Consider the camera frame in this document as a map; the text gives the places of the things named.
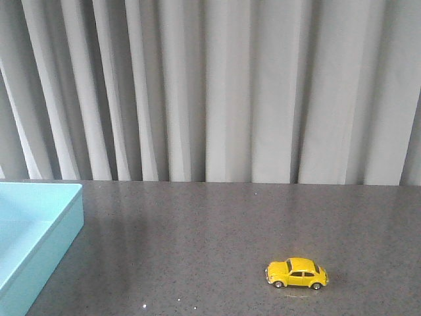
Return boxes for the yellow toy beetle car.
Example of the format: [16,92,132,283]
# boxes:
[265,257,329,290]

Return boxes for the light blue box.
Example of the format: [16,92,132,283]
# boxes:
[1,182,84,315]

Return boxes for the grey pleated curtain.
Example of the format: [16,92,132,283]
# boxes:
[1,1,420,185]

